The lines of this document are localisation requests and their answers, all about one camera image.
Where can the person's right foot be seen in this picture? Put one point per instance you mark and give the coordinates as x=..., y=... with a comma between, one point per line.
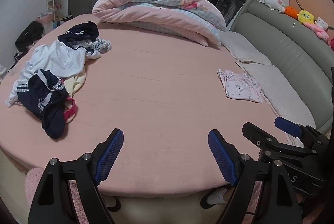
x=214, y=198

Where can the grey-green padded headboard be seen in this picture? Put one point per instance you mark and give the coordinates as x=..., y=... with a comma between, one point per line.
x=287, y=38

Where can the grey patterned small garment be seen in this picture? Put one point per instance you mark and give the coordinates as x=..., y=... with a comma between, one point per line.
x=104, y=45

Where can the navy striped pants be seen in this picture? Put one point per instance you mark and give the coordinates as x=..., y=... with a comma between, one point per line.
x=39, y=98

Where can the pink sheeted bed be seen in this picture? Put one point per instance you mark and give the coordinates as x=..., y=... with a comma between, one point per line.
x=161, y=98

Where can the pile of assorted clothes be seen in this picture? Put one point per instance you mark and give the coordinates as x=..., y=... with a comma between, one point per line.
x=60, y=59

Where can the pale yellow garment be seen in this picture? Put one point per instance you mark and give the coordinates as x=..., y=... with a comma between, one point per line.
x=75, y=81

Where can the pink printed folded pajamas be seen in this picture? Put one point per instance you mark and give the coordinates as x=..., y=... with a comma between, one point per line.
x=240, y=88

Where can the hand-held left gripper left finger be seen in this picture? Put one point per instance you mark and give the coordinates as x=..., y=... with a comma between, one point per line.
x=112, y=153

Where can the pink white cat plush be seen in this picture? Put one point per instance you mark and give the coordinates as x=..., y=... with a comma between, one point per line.
x=319, y=29

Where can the orange carrot plush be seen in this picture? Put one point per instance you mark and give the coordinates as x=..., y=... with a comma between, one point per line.
x=291, y=11

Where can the black backpack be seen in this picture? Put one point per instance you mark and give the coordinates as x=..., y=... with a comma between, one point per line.
x=30, y=34

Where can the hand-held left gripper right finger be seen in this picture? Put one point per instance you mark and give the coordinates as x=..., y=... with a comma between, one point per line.
x=221, y=158

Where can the pink red garment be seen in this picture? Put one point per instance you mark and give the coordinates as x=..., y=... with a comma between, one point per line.
x=71, y=111

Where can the pink fluffy rug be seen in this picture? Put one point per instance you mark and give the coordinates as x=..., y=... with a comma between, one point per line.
x=31, y=182

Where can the yellow sponge plush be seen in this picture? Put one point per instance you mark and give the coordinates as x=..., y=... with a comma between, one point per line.
x=306, y=16

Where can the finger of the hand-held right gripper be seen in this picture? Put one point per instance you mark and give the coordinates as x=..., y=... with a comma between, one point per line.
x=261, y=136
x=287, y=126

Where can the navy garment with white trim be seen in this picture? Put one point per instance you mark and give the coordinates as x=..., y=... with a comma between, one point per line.
x=88, y=29

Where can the white rabbit plush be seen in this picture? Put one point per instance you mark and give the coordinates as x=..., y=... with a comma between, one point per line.
x=271, y=0

